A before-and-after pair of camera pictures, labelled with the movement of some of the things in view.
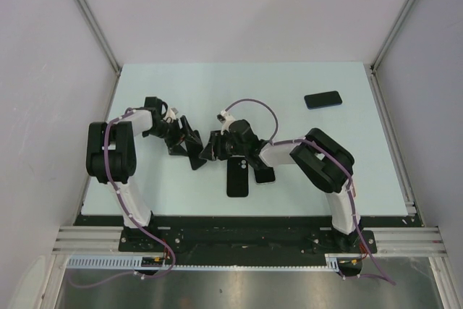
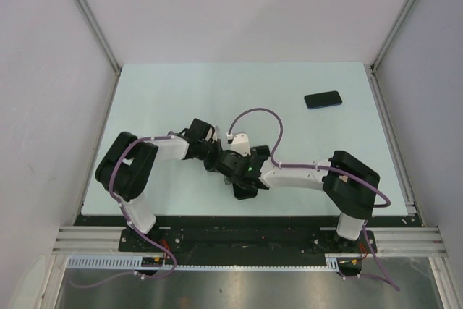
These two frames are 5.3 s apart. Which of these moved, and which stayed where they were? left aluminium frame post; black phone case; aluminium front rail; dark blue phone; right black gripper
Moved: black phone case; right black gripper
Stayed: dark blue phone; aluminium front rail; left aluminium frame post
